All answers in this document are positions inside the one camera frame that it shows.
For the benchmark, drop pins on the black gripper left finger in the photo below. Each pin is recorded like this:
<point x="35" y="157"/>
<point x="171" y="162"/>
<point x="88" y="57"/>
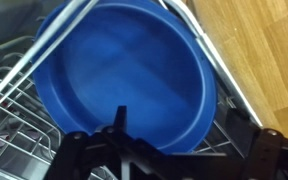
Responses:
<point x="121" y="116"/>

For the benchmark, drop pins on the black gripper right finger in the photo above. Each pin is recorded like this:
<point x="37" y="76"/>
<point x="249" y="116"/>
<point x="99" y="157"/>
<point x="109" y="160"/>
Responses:
<point x="244" y="128"/>

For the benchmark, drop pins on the blue plate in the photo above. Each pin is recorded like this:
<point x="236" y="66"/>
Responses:
<point x="127" y="66"/>

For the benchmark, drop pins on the grey dish rack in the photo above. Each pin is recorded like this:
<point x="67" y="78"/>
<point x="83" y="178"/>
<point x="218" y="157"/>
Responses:
<point x="215" y="60"/>

